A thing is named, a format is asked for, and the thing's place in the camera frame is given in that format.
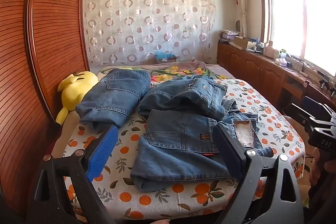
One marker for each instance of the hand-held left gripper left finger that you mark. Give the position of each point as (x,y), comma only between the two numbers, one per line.
(103,153)

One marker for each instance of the light blue jeans pants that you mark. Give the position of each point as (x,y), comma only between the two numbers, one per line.
(173,161)

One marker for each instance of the yellow plush toy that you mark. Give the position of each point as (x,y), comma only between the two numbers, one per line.
(73,92)

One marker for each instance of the folded dark blue jeans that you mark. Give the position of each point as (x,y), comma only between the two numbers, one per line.
(115,98)

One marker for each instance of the beige bottle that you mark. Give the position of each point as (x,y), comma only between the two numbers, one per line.
(269,50)

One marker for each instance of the floral blanket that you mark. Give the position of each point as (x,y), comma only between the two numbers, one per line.
(178,69)

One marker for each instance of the person's right hand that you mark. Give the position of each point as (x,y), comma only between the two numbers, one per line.
(314,176)

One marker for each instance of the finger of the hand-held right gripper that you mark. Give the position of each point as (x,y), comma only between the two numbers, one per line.
(316,108)
(299,116)

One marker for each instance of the window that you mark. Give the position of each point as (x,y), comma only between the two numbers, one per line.
(296,16)

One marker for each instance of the sheer circle-patterned curtain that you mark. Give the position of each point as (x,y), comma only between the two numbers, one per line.
(147,24)

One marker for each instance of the wooden cabinet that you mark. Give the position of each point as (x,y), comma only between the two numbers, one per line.
(252,69)

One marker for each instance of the blue jeans with white patch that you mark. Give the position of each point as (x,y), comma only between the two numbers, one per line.
(246,119)

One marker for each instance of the cardboard box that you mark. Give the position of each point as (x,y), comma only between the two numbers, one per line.
(242,42)

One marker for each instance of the stack of papers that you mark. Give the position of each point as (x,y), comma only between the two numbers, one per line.
(228,35)

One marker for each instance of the orange print bedsheet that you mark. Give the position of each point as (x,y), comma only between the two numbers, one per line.
(162,200)

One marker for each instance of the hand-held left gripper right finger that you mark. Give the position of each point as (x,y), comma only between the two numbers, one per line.
(228,153)

